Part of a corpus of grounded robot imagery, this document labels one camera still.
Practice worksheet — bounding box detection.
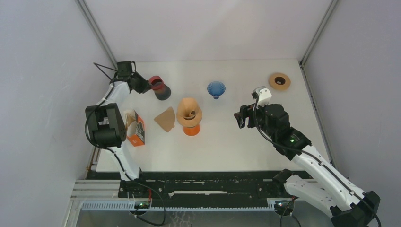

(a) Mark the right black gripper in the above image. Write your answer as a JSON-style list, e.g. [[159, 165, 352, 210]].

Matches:
[[234, 99, 277, 140]]

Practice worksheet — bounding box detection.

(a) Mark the red black carafe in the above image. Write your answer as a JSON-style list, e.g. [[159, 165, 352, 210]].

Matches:
[[149, 76, 171, 101]]

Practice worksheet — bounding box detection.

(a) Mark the wooden dripper ring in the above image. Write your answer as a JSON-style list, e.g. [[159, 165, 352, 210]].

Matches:
[[268, 72, 291, 91]]

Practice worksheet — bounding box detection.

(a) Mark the brown paper coffee filter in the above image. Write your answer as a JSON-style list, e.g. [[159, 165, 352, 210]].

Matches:
[[154, 107, 176, 132], [176, 97, 203, 120]]

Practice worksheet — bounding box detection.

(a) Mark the orange coffee filter box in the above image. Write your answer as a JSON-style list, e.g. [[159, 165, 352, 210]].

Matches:
[[123, 110, 145, 147]]

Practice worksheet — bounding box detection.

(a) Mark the blue glass dripper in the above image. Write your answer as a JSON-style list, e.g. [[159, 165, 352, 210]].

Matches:
[[207, 81, 226, 99]]

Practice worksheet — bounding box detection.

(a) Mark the orange glass carafe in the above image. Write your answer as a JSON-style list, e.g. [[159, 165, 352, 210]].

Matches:
[[183, 124, 201, 136]]

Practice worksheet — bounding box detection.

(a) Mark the wooden dripper ring holder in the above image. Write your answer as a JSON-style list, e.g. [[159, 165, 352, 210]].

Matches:
[[176, 112, 203, 128]]

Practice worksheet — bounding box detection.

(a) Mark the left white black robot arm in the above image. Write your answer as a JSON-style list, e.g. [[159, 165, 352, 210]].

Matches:
[[84, 61, 151, 197]]

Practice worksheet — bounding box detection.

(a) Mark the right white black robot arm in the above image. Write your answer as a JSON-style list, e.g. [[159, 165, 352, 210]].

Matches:
[[234, 104, 382, 227]]

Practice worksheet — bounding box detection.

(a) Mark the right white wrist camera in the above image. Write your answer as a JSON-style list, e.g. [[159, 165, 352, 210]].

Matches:
[[252, 86, 272, 108]]

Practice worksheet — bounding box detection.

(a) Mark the left black camera cable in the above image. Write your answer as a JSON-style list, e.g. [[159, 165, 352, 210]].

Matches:
[[84, 62, 166, 227]]

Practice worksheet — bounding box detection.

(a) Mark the black camera cable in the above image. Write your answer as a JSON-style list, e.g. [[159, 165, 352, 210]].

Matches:
[[253, 94, 382, 227], [84, 62, 166, 227]]

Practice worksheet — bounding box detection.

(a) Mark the right black camera cable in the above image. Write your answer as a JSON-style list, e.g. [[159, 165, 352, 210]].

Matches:
[[253, 94, 382, 227]]

